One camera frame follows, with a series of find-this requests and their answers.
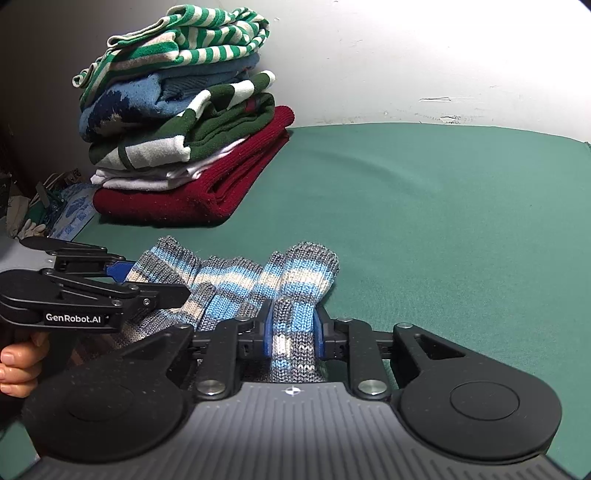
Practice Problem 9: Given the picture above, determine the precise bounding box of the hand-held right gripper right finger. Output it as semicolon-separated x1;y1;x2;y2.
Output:
313;307;467;400

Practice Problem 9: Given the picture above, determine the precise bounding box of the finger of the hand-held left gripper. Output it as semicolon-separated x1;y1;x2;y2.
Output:
18;236;137;283
41;268;193;325

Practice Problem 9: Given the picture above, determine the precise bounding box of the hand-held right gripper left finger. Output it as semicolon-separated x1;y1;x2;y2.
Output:
117;300;278;400

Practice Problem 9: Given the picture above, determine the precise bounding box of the grey knitted sweater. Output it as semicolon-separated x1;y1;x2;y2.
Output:
74;235;340;384

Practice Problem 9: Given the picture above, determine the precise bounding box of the person's left hand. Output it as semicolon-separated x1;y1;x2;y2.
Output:
0;332;50;398

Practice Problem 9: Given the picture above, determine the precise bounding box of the blue patterned bag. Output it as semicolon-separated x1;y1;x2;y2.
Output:
46;182;100;241

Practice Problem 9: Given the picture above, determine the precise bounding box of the white work glove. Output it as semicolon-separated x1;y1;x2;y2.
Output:
7;217;47;238

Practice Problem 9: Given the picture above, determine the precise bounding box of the white folded shirt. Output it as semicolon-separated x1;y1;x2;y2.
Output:
90;138;259;192

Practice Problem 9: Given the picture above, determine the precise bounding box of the dark red knitted sweater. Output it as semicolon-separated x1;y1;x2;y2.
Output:
92;106;295;227

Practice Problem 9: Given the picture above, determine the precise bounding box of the blue patterned sweater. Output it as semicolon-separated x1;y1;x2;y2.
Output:
78;74;195;141

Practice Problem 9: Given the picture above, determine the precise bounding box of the green felt table cover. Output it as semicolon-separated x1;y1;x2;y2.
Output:
0;122;591;476

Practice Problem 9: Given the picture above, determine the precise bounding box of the dark green white shirt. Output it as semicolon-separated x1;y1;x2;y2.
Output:
88;71;278;169

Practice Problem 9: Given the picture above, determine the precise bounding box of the plain blue sweater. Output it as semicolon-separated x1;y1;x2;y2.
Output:
152;53;262;102

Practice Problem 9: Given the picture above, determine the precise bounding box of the green white striped sweater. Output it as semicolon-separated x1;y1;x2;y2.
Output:
71;4;271;100

